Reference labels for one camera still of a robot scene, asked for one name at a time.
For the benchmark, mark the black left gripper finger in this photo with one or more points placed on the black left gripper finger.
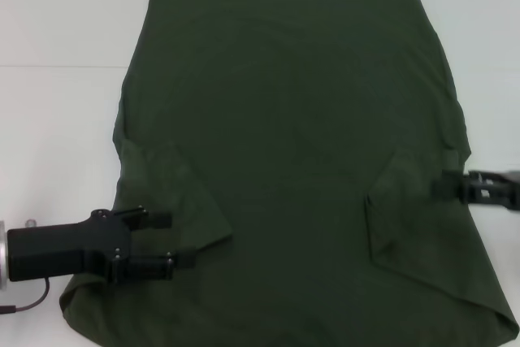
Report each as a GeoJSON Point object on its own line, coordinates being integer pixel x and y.
{"type": "Point", "coordinates": [158, 265]}
{"type": "Point", "coordinates": [150, 219]}

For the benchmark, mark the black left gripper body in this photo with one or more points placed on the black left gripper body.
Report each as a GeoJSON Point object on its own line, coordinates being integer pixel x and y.
{"type": "Point", "coordinates": [65, 247]}

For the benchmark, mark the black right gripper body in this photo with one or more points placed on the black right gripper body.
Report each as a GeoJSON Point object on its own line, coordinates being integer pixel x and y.
{"type": "Point", "coordinates": [511, 190]}

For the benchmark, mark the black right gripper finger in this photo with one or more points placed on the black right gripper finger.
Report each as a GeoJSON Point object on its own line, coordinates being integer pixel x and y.
{"type": "Point", "coordinates": [459, 186]}

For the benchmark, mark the dark green shirt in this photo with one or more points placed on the dark green shirt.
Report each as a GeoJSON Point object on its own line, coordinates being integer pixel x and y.
{"type": "Point", "coordinates": [284, 119]}

